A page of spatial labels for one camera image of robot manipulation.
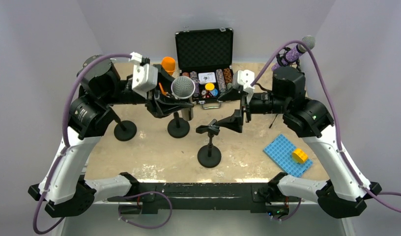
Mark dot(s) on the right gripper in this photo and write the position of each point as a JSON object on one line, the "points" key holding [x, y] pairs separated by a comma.
{"points": [[235, 121]]}

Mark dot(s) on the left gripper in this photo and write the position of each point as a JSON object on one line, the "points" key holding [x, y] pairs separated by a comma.
{"points": [[155, 100]]}

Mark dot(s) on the black silver-mesh microphone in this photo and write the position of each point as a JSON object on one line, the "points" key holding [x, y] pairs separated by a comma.
{"points": [[183, 88]]}

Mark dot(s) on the orange microphone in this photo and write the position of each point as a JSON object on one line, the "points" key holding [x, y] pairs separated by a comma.
{"points": [[168, 64]]}

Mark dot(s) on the black clip microphone stand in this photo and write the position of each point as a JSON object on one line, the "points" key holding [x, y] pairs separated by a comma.
{"points": [[209, 156]]}

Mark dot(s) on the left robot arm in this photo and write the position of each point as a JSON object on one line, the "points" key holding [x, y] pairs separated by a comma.
{"points": [[88, 112]]}

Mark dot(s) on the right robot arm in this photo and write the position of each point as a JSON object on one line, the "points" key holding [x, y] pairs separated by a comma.
{"points": [[345, 193]]}

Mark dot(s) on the black left microphone stand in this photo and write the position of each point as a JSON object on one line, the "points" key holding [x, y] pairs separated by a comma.
{"points": [[124, 130]]}

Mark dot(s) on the black right tripod stand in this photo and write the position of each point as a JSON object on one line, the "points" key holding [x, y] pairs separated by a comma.
{"points": [[283, 61]]}

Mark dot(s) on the purple glitter microphone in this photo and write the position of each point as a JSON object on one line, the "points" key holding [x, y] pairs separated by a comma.
{"points": [[298, 50]]}

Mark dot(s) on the black poker chip case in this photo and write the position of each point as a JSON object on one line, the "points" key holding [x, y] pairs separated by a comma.
{"points": [[206, 57]]}

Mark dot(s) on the blue building baseplate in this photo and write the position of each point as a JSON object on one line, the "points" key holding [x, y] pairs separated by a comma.
{"points": [[280, 150]]}

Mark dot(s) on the yellow building brick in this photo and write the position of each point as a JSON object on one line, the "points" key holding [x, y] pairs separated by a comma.
{"points": [[299, 156]]}

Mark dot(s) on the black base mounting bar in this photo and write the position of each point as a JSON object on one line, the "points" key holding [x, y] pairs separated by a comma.
{"points": [[249, 196]]}

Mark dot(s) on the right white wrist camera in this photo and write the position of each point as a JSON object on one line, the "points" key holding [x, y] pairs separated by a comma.
{"points": [[243, 79]]}

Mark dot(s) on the black shock-mount microphone stand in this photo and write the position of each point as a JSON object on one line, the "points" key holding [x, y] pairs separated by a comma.
{"points": [[178, 127]]}

